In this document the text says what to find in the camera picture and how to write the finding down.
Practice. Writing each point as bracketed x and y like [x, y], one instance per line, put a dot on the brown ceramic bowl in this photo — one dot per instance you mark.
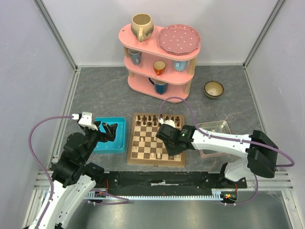
[213, 89]

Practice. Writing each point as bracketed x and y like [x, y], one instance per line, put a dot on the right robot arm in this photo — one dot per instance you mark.
[257, 152]

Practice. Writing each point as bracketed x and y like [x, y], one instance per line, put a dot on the pink clear plastic tray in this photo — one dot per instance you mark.
[218, 127]

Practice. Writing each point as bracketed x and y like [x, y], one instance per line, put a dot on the wooden chess board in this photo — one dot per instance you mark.
[146, 125]

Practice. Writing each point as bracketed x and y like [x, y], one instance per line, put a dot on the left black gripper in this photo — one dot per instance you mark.
[110, 134]

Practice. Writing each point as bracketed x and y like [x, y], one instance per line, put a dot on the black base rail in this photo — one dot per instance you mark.
[162, 183]

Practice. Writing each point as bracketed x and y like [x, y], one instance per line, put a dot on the dark blue mug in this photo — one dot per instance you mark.
[159, 86]

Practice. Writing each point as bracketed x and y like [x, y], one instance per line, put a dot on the blue plastic bin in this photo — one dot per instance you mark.
[119, 145]

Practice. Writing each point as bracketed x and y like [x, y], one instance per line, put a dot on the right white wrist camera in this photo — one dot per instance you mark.
[169, 122]

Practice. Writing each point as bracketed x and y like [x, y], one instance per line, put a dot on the grey-blue mug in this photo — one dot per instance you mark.
[135, 55]

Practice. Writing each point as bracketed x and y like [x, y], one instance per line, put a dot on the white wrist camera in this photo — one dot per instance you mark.
[169, 122]
[85, 120]

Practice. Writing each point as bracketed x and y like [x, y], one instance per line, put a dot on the beige ceramic mug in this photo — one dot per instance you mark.
[142, 26]

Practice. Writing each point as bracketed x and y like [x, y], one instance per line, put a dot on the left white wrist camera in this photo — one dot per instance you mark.
[85, 120]

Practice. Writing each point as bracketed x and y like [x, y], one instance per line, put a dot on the orange cup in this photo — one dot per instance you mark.
[159, 67]

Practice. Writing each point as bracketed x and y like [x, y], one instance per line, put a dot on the light blue mug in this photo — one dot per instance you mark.
[180, 65]

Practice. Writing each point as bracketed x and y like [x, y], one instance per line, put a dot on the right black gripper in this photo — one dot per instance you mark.
[165, 137]

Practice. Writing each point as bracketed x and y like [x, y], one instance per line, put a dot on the pink polka dot plate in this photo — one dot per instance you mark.
[179, 39]

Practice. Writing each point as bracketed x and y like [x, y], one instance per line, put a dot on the pink three-tier shelf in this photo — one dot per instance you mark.
[178, 82]

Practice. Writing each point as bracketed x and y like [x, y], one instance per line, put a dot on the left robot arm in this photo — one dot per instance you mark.
[72, 177]

